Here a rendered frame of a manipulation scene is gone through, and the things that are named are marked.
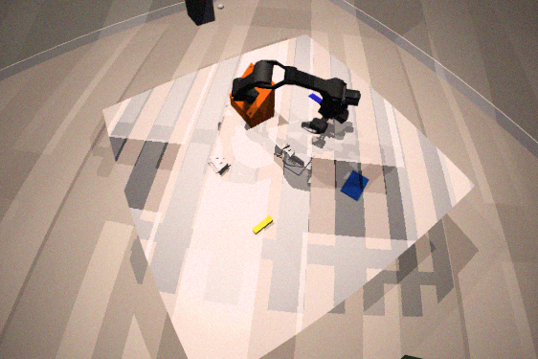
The yellow flat bar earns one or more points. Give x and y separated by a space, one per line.
265 222

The blue block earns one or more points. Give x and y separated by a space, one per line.
354 186

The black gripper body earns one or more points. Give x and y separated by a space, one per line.
325 110

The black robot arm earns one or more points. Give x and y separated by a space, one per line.
332 90

